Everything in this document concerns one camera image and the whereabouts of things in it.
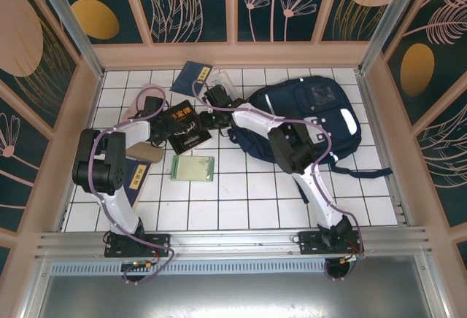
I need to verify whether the black hardcover book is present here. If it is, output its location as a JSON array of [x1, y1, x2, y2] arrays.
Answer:
[[161, 99, 215, 156]]

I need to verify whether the tan glasses case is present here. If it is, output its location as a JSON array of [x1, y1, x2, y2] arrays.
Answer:
[[126, 141, 164, 164]]

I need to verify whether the pink pencil case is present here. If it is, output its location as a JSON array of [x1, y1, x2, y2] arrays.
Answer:
[[121, 93, 147, 124]]

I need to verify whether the green notebook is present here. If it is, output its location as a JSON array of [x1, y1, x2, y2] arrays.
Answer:
[[170, 155, 216, 183]]

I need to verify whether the navy notebook with yellow label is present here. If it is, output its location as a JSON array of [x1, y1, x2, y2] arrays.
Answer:
[[122, 158, 151, 210], [170, 61, 215, 98]]

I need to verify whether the navy blue backpack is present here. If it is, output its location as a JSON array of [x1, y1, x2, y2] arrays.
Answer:
[[228, 76, 394, 206]]

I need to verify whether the small circuit board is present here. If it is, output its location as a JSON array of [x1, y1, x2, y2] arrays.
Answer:
[[337, 253, 366, 265], [122, 259, 158, 271]]

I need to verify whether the grey metal sheet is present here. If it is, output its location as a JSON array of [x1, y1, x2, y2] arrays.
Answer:
[[21, 273, 449, 318]]

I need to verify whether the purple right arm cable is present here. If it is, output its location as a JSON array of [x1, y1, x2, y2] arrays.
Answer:
[[192, 79, 366, 283]]

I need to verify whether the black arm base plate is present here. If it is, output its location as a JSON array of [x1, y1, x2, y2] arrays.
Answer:
[[104, 233, 172, 260], [298, 230, 366, 257]]

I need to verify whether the aluminium front rail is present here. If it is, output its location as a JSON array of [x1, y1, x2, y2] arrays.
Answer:
[[34, 225, 435, 261]]

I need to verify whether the aluminium side rail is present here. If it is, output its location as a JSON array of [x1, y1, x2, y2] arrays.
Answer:
[[54, 201, 72, 233], [354, 69, 409, 228]]

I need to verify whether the aluminium corner post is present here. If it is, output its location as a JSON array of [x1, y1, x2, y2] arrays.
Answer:
[[28, 0, 107, 80], [357, 0, 428, 75]]

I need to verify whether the perforated metal cable tray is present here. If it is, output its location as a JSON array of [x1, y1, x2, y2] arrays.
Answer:
[[49, 260, 426, 276]]

